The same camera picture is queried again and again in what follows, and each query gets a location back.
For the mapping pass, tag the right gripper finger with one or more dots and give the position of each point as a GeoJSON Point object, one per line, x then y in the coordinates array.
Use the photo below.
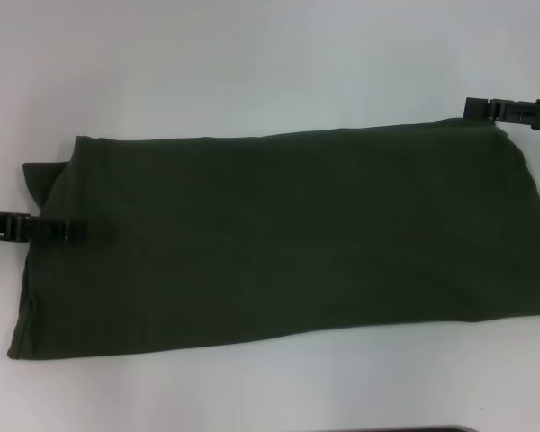
{"type": "Point", "coordinates": [535, 126]}
{"type": "Point", "coordinates": [504, 109]}

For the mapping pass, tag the dark green printed t-shirt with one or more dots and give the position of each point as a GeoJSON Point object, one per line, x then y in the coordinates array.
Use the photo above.
{"type": "Point", "coordinates": [270, 234]}

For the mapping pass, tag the dark grey robot base edge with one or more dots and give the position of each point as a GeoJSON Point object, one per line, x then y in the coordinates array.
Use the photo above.
{"type": "Point", "coordinates": [400, 429]}

